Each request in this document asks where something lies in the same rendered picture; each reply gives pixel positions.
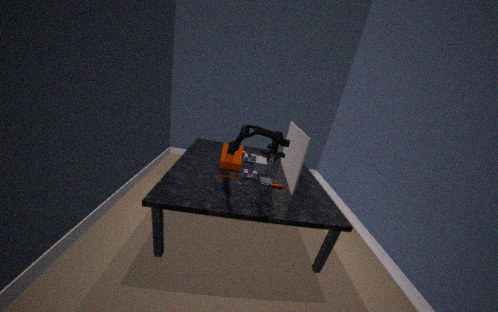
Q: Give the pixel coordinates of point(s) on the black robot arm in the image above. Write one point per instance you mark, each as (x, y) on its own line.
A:
(277, 137)

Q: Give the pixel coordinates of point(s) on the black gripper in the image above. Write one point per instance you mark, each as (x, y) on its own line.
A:
(273, 150)

